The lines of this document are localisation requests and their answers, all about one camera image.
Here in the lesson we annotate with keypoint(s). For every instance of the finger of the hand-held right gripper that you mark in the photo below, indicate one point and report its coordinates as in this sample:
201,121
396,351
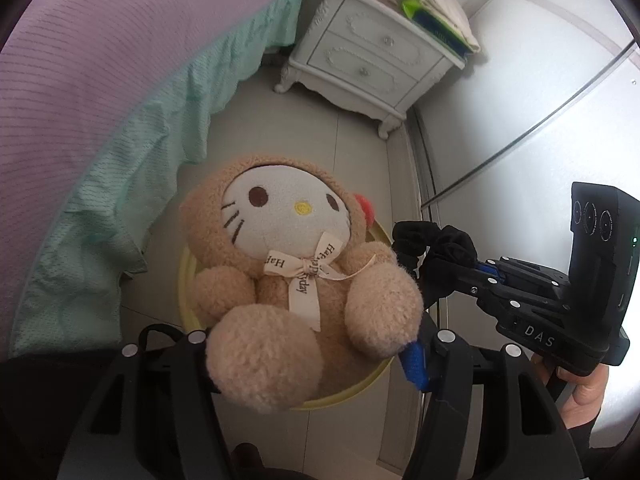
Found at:
520,270
460,277

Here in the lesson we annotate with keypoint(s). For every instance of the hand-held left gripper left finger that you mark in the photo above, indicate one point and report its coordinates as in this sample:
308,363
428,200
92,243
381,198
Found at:
195,360

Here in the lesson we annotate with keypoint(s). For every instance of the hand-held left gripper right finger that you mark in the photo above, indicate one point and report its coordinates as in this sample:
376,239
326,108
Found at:
415,365

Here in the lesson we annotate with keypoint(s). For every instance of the black hair scrunchie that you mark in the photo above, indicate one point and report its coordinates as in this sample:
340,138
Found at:
450,245

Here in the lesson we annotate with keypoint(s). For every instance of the yellow round bin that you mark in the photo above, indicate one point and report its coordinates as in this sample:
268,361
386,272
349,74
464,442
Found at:
360,390

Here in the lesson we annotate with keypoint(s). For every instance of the brown cat plush toy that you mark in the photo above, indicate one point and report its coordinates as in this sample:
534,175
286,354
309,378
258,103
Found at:
280,220

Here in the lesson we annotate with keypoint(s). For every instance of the person's right forearm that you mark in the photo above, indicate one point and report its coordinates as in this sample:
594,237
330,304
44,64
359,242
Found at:
582,432

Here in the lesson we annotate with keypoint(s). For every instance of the person's right hand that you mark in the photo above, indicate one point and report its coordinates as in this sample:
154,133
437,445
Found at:
590,395

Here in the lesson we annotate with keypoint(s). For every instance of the white sliding wardrobe door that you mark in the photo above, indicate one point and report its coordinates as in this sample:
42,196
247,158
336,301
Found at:
525,85

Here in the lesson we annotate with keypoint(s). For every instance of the purple bed with green skirt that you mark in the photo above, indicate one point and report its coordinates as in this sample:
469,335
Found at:
125,160

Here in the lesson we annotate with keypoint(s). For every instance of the white carved nightstand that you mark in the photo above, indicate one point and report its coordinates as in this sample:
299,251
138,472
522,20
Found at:
370,55

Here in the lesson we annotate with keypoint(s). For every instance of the blue book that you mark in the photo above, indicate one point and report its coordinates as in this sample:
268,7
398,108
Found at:
440,32

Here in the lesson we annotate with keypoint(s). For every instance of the white open book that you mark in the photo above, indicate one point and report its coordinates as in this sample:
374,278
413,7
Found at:
450,10

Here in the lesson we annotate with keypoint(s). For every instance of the green paper item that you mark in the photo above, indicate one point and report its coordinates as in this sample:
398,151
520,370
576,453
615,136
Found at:
411,6

